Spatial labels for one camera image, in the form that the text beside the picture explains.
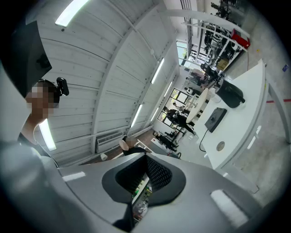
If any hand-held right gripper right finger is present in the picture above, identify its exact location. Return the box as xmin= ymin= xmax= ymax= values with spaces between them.
xmin=133 ymin=152 xmax=266 ymax=233

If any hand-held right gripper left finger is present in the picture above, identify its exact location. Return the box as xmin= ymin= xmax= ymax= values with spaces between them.
xmin=58 ymin=152 xmax=148 ymax=228

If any black square kettle base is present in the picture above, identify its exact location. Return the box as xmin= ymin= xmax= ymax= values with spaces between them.
xmin=204 ymin=107 xmax=228 ymax=133

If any black electric kettle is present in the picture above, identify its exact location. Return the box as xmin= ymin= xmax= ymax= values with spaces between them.
xmin=215 ymin=78 xmax=246 ymax=109

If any long ceiling light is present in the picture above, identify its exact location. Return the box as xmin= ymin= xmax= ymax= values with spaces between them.
xmin=164 ymin=81 xmax=173 ymax=97
xmin=38 ymin=118 xmax=57 ymax=151
xmin=55 ymin=0 xmax=90 ymax=27
xmin=130 ymin=104 xmax=143 ymax=128
xmin=151 ymin=58 xmax=165 ymax=84

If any person's torso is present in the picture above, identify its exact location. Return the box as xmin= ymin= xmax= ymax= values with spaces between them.
xmin=17 ymin=118 xmax=60 ymax=169

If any round beige table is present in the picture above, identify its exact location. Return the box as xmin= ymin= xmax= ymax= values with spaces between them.
xmin=186 ymin=87 xmax=210 ymax=125

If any person's head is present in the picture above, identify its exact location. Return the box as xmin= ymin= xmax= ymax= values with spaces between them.
xmin=25 ymin=79 xmax=60 ymax=121

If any black office chair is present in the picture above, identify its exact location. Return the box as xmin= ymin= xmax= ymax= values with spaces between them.
xmin=201 ymin=62 xmax=216 ymax=78

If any brown cardboard box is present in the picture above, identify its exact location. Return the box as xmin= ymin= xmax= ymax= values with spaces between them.
xmin=217 ymin=58 xmax=230 ymax=70

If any red plastic crate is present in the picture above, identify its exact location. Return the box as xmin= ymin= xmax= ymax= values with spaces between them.
xmin=231 ymin=28 xmax=251 ymax=50

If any white metal shelf rack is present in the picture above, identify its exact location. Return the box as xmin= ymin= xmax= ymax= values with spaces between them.
xmin=181 ymin=18 xmax=251 ymax=71

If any white wall air vent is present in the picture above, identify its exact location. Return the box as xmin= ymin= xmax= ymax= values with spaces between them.
xmin=95 ymin=131 xmax=125 ymax=153

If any thin black cable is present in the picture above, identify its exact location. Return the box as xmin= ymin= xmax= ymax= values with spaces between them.
xmin=199 ymin=128 xmax=210 ymax=152

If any black head camera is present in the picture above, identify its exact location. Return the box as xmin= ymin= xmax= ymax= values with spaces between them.
xmin=55 ymin=76 xmax=70 ymax=96

